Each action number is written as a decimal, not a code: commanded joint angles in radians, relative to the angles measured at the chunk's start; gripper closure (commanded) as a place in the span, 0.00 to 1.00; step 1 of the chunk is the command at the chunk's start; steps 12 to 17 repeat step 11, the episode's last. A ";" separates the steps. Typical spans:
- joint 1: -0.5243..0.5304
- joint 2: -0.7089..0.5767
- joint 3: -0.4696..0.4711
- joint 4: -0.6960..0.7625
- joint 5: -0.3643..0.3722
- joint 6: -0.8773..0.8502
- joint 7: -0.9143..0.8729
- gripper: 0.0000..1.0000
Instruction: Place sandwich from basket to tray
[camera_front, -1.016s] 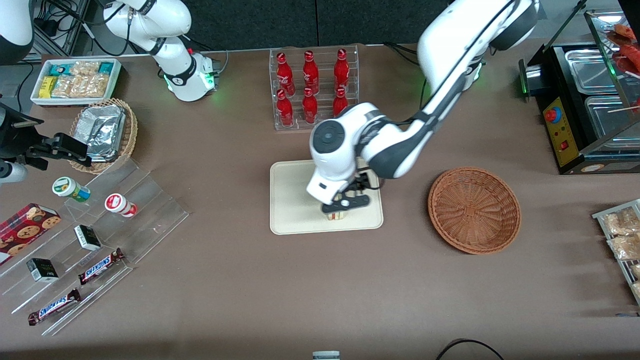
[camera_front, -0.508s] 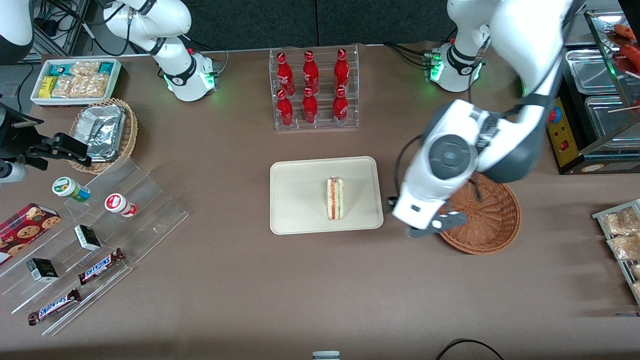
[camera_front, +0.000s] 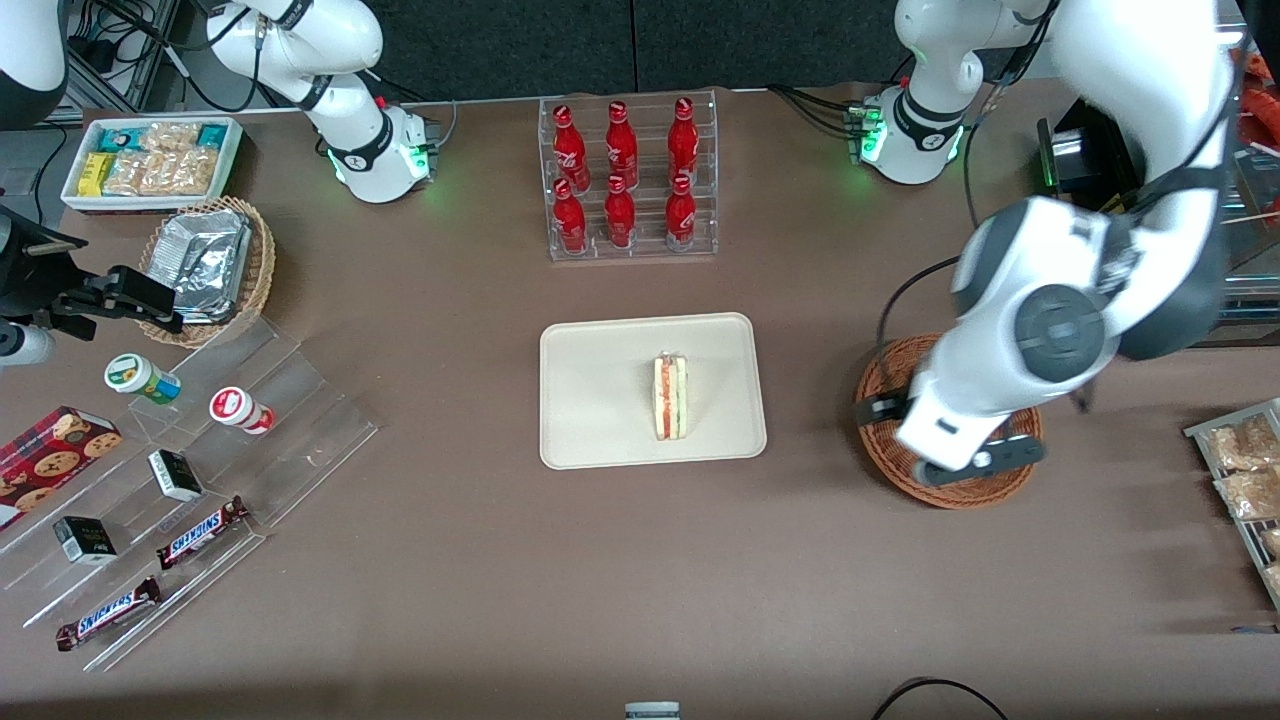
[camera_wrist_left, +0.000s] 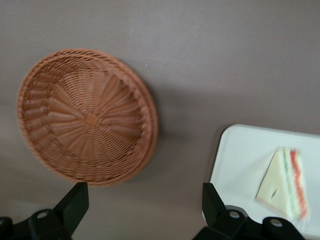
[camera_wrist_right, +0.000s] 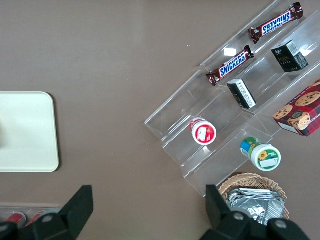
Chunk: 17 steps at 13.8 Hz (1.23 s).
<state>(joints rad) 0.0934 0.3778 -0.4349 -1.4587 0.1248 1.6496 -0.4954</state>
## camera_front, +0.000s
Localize cream rectangular tray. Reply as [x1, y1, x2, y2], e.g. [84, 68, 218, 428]
[539, 312, 768, 471]

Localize round brown wicker basket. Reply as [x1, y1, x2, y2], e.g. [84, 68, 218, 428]
[855, 333, 1043, 510]

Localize red lid snack cup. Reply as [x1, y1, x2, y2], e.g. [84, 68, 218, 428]
[209, 386, 276, 435]

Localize clear cracker bag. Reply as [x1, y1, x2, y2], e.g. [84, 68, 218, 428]
[104, 148, 219, 197]

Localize red plaid cookie box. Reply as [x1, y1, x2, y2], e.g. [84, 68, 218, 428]
[0, 405, 123, 532]

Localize green lid snack cup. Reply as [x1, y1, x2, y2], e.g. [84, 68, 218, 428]
[104, 353, 183, 405]

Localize clear acrylic bottle rack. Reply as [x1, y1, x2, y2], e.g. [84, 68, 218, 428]
[538, 90, 719, 263]

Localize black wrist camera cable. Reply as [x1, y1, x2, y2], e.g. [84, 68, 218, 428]
[866, 256, 963, 401]

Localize red cola bottle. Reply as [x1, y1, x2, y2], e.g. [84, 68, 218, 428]
[604, 175, 637, 250]
[667, 97, 700, 186]
[552, 178, 589, 255]
[552, 104, 591, 193]
[605, 101, 639, 189]
[665, 175, 698, 252]

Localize white rectangular snack bin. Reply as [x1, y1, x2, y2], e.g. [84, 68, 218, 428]
[60, 117, 244, 215]

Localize clear nut snack bag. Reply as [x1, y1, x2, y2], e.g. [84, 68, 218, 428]
[1203, 416, 1280, 471]
[1213, 468, 1280, 521]

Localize light wicker basket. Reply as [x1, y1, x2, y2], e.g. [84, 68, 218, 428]
[137, 196, 277, 349]

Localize black base cables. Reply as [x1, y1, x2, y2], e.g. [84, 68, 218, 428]
[768, 84, 863, 139]

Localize black cable loop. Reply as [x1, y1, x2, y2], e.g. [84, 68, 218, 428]
[870, 678, 1011, 720]

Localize grey wire rack tray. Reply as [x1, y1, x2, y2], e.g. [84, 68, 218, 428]
[1183, 398, 1280, 611]

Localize Snickers bar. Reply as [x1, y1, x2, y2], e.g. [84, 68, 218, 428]
[156, 496, 251, 571]
[55, 577, 163, 652]

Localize red food item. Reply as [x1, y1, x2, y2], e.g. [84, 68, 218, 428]
[1238, 48, 1280, 121]

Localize silver foil pack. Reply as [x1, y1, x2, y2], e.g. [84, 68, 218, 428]
[150, 208, 252, 324]

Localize small black box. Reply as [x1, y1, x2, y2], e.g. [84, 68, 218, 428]
[53, 516, 118, 565]
[148, 449, 204, 503]

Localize black hot food case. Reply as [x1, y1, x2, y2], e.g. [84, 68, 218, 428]
[1037, 40, 1280, 349]

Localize triangular sandwich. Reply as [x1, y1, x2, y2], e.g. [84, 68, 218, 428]
[653, 352, 689, 441]

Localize clear acrylic stepped display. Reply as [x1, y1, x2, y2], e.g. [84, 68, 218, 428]
[0, 315, 379, 673]

